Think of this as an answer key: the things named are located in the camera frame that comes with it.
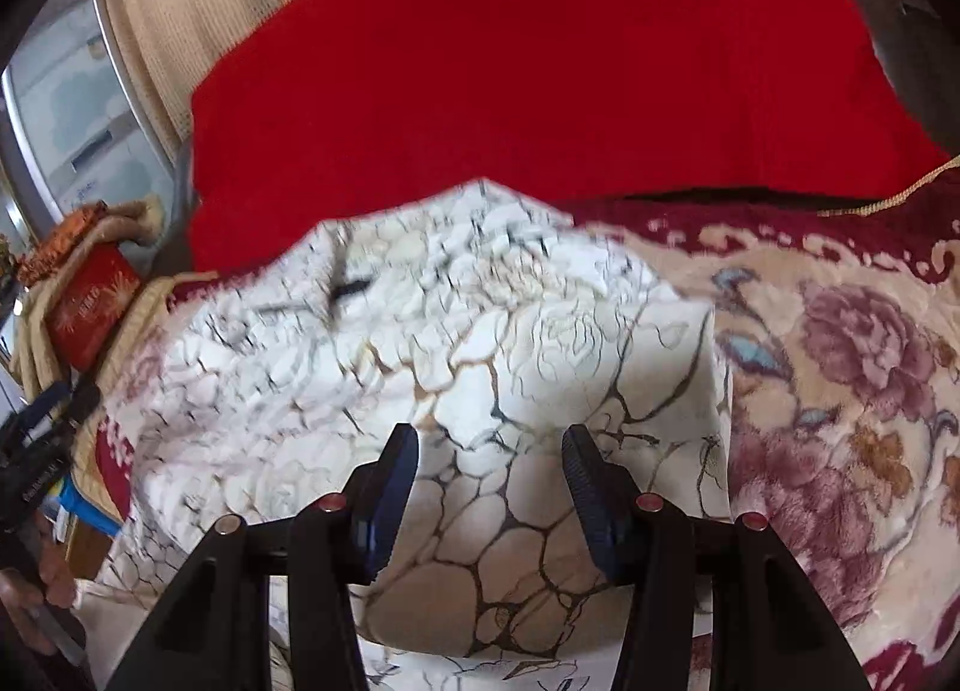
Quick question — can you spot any red blanket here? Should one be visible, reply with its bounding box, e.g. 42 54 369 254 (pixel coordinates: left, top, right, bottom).
187 0 955 281

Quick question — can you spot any beige towel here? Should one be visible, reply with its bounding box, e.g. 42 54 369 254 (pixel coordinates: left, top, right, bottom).
11 200 175 403

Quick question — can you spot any person's left hand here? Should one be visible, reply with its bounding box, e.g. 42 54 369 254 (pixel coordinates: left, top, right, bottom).
0 547 80 656

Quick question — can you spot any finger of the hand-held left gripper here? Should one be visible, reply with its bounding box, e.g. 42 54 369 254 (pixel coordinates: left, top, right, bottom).
15 383 103 435

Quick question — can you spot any dark grey cloth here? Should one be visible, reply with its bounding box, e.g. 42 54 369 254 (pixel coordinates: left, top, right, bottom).
840 0 960 156

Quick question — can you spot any floral plush blanket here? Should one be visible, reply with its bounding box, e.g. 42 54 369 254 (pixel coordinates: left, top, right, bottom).
94 162 960 691

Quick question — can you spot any light blue cloth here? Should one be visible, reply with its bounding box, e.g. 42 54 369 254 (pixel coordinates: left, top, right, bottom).
58 475 123 540

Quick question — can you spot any red box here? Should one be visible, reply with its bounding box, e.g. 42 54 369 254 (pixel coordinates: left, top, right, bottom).
46 245 145 373

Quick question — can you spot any white garment with line print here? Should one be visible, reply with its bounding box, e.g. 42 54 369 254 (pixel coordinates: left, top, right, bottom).
94 177 736 691

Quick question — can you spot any orange patterned cloth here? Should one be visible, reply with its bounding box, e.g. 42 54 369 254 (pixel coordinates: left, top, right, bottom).
13 206 102 289

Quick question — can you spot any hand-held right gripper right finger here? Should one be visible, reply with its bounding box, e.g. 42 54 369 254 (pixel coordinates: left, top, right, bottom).
561 423 875 691

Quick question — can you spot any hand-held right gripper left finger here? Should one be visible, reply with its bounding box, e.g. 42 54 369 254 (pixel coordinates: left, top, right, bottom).
105 423 421 691

